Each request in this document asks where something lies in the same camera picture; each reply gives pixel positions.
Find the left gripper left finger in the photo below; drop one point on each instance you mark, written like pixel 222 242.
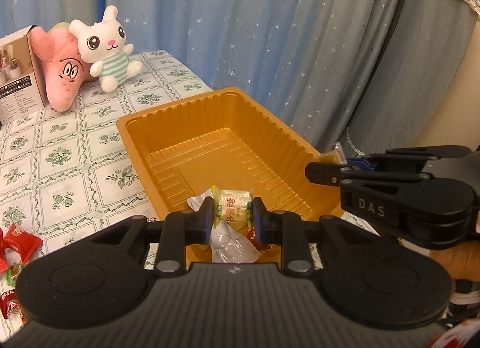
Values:
pixel 181 229

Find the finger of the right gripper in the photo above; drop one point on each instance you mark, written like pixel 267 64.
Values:
pixel 410 156
pixel 334 173

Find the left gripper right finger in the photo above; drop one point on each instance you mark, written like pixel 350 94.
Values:
pixel 286 230

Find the silver foil snack packet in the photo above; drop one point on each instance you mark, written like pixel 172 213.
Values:
pixel 228 242

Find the yellow candy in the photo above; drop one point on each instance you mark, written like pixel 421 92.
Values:
pixel 232 206

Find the green brown candy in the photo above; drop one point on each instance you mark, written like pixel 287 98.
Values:
pixel 13 273

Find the red square candy packet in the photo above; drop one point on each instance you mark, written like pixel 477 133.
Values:
pixel 251 236

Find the right hand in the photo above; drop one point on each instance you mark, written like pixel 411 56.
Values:
pixel 462 261

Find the orange plastic tray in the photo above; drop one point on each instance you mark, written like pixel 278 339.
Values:
pixel 223 138

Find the floral green white tablecloth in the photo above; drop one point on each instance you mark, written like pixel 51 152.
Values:
pixel 65 176

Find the blue star curtain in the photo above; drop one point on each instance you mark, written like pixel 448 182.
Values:
pixel 307 61

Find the red snack packet picture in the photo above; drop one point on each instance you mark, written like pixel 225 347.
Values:
pixel 25 244

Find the grey lace-trimmed curtain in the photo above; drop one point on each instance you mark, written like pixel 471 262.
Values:
pixel 423 50

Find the dark red candy packet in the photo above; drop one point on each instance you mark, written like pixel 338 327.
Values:
pixel 9 303

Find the white bunny plush toy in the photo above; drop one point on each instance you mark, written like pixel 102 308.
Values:
pixel 103 46

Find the brown white product box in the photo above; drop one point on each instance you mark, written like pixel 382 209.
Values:
pixel 22 84

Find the pink star plush toy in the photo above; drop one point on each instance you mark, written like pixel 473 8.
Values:
pixel 63 69

